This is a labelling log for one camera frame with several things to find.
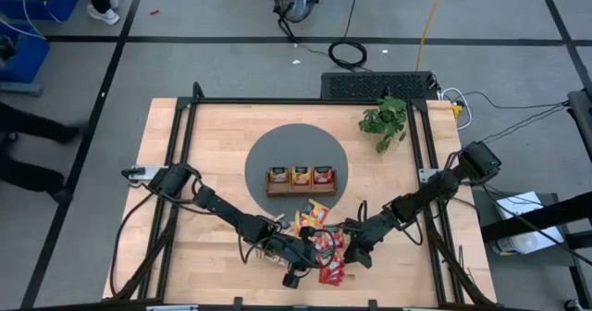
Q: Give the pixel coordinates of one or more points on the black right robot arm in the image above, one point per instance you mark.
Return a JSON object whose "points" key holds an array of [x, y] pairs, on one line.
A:
{"points": [[430, 190]]}

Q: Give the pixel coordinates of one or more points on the black aluminium table frame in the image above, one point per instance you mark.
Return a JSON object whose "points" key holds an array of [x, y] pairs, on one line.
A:
{"points": [[300, 101]]}

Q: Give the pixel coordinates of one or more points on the round grey woven placemat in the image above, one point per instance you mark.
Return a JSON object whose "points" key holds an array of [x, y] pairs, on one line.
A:
{"points": [[296, 144]]}

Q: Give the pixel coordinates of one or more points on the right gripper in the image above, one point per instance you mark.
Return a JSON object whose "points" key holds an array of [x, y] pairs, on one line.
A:
{"points": [[379, 227]]}

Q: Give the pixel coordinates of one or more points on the yellow plug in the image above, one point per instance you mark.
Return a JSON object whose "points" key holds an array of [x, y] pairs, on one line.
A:
{"points": [[457, 111]]}

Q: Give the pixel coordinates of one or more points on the wooden tea caddy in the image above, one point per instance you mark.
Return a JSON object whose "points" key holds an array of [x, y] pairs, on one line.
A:
{"points": [[300, 190]]}

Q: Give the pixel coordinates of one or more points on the silver aluminium bar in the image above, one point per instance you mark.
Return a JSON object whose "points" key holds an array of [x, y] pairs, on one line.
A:
{"points": [[171, 308]]}

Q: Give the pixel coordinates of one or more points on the orange mango tea packet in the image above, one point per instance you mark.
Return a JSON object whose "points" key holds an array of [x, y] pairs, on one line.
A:
{"points": [[303, 220], [319, 211], [301, 176]]}

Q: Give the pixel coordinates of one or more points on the green potted plant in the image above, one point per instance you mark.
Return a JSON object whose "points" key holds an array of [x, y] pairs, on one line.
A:
{"points": [[386, 116]]}

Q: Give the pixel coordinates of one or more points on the grey side table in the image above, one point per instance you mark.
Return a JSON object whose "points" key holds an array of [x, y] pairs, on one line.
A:
{"points": [[485, 209]]}

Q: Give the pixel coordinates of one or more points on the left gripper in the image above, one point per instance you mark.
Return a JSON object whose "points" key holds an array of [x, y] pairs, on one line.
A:
{"points": [[284, 251]]}

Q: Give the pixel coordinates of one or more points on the black computer case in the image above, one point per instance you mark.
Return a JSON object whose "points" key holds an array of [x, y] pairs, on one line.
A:
{"points": [[370, 85]]}

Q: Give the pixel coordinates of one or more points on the small red scrap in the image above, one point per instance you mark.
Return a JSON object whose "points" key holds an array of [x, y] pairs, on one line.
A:
{"points": [[154, 12]]}

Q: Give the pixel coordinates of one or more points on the black floor fan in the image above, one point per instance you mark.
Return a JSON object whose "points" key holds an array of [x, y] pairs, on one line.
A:
{"points": [[296, 1]]}

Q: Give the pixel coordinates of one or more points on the blue plastic bin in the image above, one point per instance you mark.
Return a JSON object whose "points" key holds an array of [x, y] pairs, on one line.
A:
{"points": [[28, 56], [55, 5]]}

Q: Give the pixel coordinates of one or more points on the white paper sheet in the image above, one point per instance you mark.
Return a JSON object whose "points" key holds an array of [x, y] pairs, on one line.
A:
{"points": [[522, 200]]}

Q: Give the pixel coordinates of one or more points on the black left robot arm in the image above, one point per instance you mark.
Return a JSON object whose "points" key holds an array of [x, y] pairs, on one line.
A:
{"points": [[231, 216]]}

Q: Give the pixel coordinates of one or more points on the black metal beam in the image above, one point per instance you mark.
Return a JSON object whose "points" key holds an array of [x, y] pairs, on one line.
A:
{"points": [[532, 218]]}

